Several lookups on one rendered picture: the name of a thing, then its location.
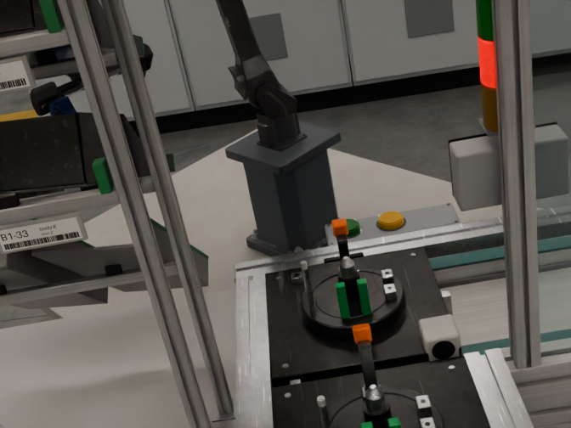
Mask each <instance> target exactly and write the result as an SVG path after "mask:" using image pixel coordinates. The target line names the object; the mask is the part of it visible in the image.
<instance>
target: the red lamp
mask: <svg viewBox="0 0 571 428"><path fill-rule="evenodd" d="M478 54H479V68H480V81H481V83H482V84H483V85H484V86H486V87H492V88H496V85H495V54H494V42H490V41H485V40H483V39H481V38H480V37H478Z"/></svg>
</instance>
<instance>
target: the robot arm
mask: <svg viewBox="0 0 571 428"><path fill-rule="evenodd" d="M215 1H216V3H217V6H218V10H219V12H220V16H221V17H222V20H223V23H224V26H225V29H226V31H227V33H228V36H229V40H230V42H231V45H232V48H233V52H235V65H234V66H230V67H228V69H229V72H230V73H231V75H232V77H233V78H234V81H235V89H236V90H237V92H238V93H239V94H240V96H241V97H242V98H243V99H244V100H248V101H249V102H250V104H251V105H252V106H253V107H255V108H257V109H259V112H257V121H258V123H257V130H258V134H259V138H260V140H258V141H257V145H260V146H263V147H265V148H269V149H273V150H277V151H279V152H281V151H284V150H286V149H288V148H290V147H291V146H292V145H294V144H296V143H298V142H300V141H302V140H303V139H305V138H306V137H307V134H306V133H303V132H300V127H299V123H298V118H297V100H296V99H295V98H294V97H293V96H292V95H291V94H290V93H289V92H288V91H287V90H286V89H285V88H284V87H283V85H281V84H280V83H279V82H278V80H277V78H276V76H275V74H274V73H273V71H272V69H271V68H270V66H269V64H268V63H267V61H266V59H265V58H264V57H263V55H262V53H261V52H260V49H259V46H258V45H257V40H256V38H255V35H254V32H253V29H252V25H251V23H250V20H249V18H248V15H247V12H246V8H245V5H244V3H243V0H215ZM152 59H153V53H152V51H151V49H150V47H149V46H148V45H147V44H145V43H144V57H141V58H139V61H140V64H141V67H142V71H143V74H144V77H145V73H146V71H147V70H149V69H150V67H151V63H152ZM105 68H106V71H107V74H108V77H109V79H111V78H113V77H115V76H119V75H120V74H121V73H122V72H121V68H120V66H119V65H114V66H110V67H105ZM66 76H69V77H70V79H71V82H67V83H66V84H63V85H61V86H59V87H57V86H56V84H55V82H48V83H46V84H43V85H41V86H40V87H36V88H33V89H32V90H31V94H30V96H31V104H32V106H33V108H34V110H35V111H36V113H37V115H39V116H42V115H46V114H47V113H50V115H63V114H70V113H76V110H75V108H74V106H73V104H72V103H71V101H70V99H69V96H71V95H73V94H75V93H79V92H81V91H83V90H85V88H84V86H83V84H82V78H81V75H80V72H77V73H73V74H68V75H66Z"/></svg>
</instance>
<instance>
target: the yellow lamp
mask: <svg viewBox="0 0 571 428"><path fill-rule="evenodd" d="M481 95H482V109H483V126H484V127H485V128H486V129H488V130H490V131H491V132H498V117H497V101H496V88H492V87H486V86H484V85H483V84H482V83H481Z"/></svg>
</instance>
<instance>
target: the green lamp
mask: <svg viewBox="0 0 571 428"><path fill-rule="evenodd" d="M476 14H477V28H478V37H480V38H481V39H483V40H485V41H490V42H493V41H494V38H493V22H492V6H491V0H476Z"/></svg>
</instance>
